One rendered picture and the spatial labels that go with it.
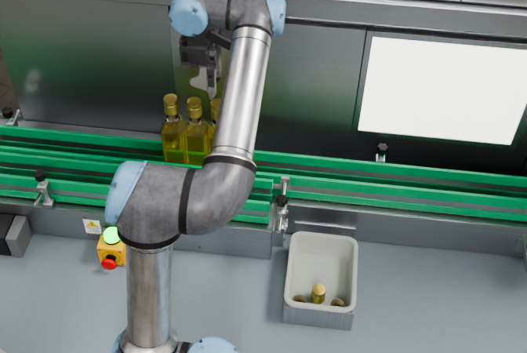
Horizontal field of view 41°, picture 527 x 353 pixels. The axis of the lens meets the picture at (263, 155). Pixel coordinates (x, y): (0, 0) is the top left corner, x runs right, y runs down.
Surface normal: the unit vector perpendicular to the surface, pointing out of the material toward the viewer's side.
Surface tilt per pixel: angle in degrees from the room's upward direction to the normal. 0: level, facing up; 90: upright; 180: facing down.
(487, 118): 90
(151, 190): 29
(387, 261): 0
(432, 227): 90
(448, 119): 90
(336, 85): 90
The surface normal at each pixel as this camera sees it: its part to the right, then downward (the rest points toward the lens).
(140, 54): -0.12, 0.72
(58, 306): 0.02, -0.68
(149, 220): -0.07, 0.54
